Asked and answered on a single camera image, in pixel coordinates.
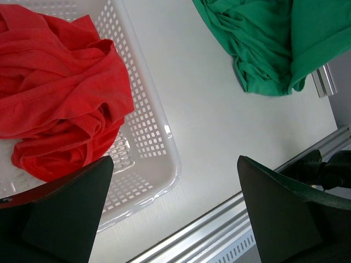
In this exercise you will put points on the red tank top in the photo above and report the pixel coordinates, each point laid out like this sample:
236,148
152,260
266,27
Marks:
65,91

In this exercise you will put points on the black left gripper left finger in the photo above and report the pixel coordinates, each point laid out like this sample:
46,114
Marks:
57,221

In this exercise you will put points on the white slotted cable duct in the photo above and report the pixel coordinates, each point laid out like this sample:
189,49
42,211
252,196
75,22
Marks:
235,249

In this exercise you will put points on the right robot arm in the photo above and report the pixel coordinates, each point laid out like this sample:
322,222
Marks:
312,170

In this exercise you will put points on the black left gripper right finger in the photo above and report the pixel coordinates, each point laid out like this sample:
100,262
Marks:
291,221

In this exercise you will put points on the white plastic perforated basket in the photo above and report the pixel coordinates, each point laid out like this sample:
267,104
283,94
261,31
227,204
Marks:
145,157

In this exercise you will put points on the aluminium frame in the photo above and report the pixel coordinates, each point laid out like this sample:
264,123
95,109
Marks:
214,122

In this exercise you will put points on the green tank top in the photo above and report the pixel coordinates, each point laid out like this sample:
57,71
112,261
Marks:
276,44

